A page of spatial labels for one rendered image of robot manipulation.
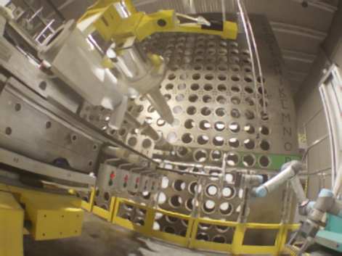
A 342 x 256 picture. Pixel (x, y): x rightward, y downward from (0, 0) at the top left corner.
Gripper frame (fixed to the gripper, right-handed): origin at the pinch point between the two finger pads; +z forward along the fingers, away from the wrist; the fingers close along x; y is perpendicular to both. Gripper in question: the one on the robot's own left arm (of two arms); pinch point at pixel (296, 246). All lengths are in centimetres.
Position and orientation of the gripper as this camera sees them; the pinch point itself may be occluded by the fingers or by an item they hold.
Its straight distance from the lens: 95.5
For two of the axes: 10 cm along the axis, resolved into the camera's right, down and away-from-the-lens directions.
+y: -7.9, -4.3, 4.4
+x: -3.6, -2.6, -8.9
